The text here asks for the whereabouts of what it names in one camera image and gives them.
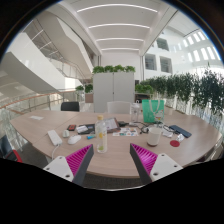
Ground white paper sheet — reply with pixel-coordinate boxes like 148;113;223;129
29;114;45;121

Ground clear bottle with beige cap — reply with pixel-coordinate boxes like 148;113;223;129
94;114;108;154

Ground colourful sticker sheet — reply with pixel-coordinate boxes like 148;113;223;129
112;127;139;137

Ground white paper cup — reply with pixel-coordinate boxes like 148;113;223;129
146;126;163;147

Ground row of green hedge plants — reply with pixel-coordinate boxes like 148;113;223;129
134;68;224;116

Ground red and black chair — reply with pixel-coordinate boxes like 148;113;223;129
0;134;24;164

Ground white computer mouse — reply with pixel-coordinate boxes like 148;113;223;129
67;134;82;145

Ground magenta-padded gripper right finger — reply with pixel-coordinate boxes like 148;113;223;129
129;143;184;185

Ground flat round red coaster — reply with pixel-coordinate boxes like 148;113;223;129
169;139;181;148

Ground dark blue notebook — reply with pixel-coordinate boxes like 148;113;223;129
168;124;193;139

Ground green printed tote bag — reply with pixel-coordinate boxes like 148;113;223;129
141;98;166;124

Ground white cabinet topped with plants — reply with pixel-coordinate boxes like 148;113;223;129
92;64;137;113

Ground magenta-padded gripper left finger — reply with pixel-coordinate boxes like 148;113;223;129
43;143;95;187

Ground low planter with green plants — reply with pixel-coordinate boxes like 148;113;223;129
75;83;95;104

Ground ceiling strip lights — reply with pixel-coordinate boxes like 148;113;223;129
76;3;159;52

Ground white power strip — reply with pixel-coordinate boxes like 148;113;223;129
47;129;63;147

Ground clear tumbler with white lid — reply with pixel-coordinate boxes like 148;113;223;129
130;102;141;124

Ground black cable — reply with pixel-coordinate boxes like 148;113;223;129
134;121;174;134

